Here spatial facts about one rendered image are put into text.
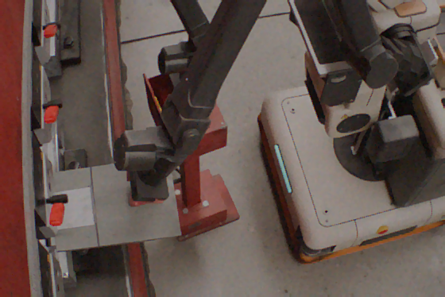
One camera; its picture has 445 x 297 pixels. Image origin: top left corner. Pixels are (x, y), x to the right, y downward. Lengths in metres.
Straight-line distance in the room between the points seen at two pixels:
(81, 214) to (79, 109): 0.35
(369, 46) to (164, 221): 0.54
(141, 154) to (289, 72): 1.65
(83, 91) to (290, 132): 0.88
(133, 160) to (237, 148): 1.41
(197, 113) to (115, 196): 0.34
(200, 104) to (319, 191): 1.13
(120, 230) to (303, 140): 1.05
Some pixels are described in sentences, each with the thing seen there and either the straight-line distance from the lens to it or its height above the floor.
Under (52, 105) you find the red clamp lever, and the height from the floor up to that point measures 1.19.
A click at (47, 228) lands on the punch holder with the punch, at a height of 1.17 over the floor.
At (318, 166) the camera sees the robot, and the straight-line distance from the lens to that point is 2.12.
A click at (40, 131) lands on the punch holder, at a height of 1.17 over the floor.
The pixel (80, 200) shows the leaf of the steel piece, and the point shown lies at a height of 1.00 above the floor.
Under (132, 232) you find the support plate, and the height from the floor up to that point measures 1.00.
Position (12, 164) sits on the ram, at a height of 1.39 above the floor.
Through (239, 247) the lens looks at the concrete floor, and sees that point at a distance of 2.28.
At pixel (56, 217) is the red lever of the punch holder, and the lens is 1.03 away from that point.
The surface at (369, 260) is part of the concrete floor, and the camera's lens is 2.34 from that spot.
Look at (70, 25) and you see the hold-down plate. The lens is 1.66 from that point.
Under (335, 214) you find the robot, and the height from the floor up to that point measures 0.28.
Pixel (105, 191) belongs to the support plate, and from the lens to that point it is 1.28.
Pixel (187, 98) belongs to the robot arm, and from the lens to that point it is 1.00.
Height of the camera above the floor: 2.17
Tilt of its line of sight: 64 degrees down
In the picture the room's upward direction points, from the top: 3 degrees clockwise
